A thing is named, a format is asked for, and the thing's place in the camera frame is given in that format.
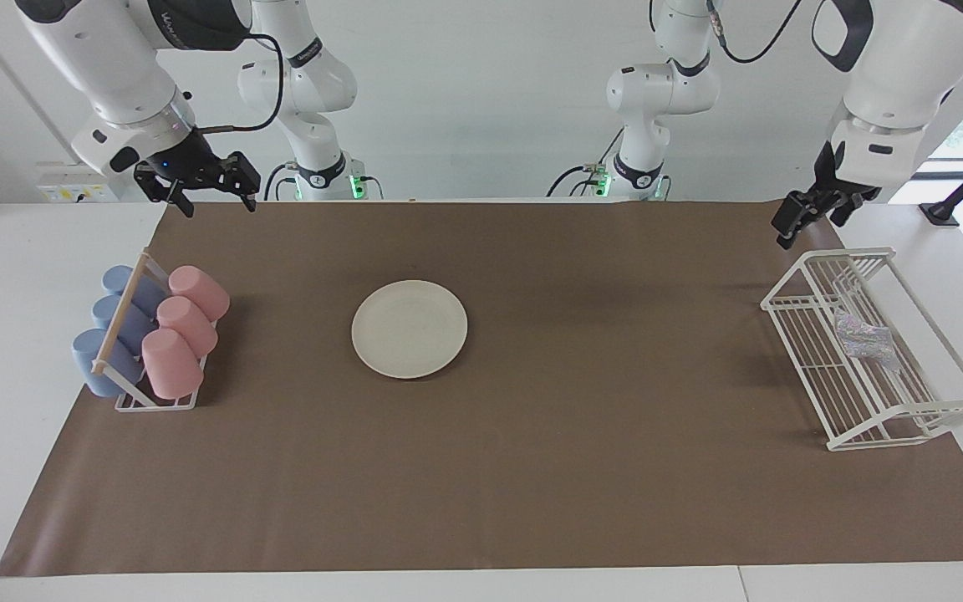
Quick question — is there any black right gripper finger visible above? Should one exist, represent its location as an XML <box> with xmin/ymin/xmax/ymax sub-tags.
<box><xmin>132</xmin><ymin>162</ymin><xmax>195</xmax><ymax>220</ymax></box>
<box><xmin>216</xmin><ymin>152</ymin><xmax>262</xmax><ymax>214</ymax></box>

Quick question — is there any blue plastic cup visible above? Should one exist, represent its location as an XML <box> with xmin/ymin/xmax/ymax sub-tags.
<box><xmin>102</xmin><ymin>265</ymin><xmax>166</xmax><ymax>317</ymax></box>
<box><xmin>71</xmin><ymin>328</ymin><xmax>146</xmax><ymax>399</ymax></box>
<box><xmin>91</xmin><ymin>294</ymin><xmax>156</xmax><ymax>356</ymax></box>

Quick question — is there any white wall outlet box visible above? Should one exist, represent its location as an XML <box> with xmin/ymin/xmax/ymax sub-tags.
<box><xmin>37</xmin><ymin>163</ymin><xmax>106</xmax><ymax>204</ymax></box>

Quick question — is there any pink plastic cup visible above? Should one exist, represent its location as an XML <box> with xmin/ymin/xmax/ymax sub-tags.
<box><xmin>155</xmin><ymin>296</ymin><xmax>219</xmax><ymax>357</ymax></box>
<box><xmin>140</xmin><ymin>328</ymin><xmax>205</xmax><ymax>400</ymax></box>
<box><xmin>168</xmin><ymin>265</ymin><xmax>231</xmax><ymax>322</ymax></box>

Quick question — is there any brown table mat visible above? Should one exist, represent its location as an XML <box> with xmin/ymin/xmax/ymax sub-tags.
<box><xmin>0</xmin><ymin>201</ymin><xmax>963</xmax><ymax>578</ymax></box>

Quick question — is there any black base cable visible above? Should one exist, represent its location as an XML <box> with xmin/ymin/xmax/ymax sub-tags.
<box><xmin>264</xmin><ymin>161</ymin><xmax>298</xmax><ymax>202</ymax></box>
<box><xmin>547</xmin><ymin>165</ymin><xmax>608</xmax><ymax>199</ymax></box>

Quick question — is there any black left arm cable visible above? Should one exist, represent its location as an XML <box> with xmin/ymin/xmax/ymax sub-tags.
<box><xmin>703</xmin><ymin>0</ymin><xmax>804</xmax><ymax>64</ymax></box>

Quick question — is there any round cream plate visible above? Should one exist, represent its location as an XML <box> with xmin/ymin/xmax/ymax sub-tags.
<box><xmin>351</xmin><ymin>279</ymin><xmax>469</xmax><ymax>380</ymax></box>

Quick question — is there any white wire dish rack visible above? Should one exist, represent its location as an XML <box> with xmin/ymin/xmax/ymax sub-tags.
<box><xmin>760</xmin><ymin>246</ymin><xmax>963</xmax><ymax>452</ymax></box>

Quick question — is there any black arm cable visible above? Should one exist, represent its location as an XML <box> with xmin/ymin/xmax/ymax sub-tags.
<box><xmin>703</xmin><ymin>0</ymin><xmax>804</xmax><ymax>64</ymax></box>
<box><xmin>196</xmin><ymin>33</ymin><xmax>287</xmax><ymax>135</ymax></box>

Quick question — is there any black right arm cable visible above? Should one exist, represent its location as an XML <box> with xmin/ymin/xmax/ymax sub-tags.
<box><xmin>196</xmin><ymin>33</ymin><xmax>287</xmax><ymax>135</ymax></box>

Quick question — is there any small white cup rack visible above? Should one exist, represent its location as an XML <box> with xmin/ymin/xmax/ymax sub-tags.
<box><xmin>91</xmin><ymin>248</ymin><xmax>215</xmax><ymax>412</ymax></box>

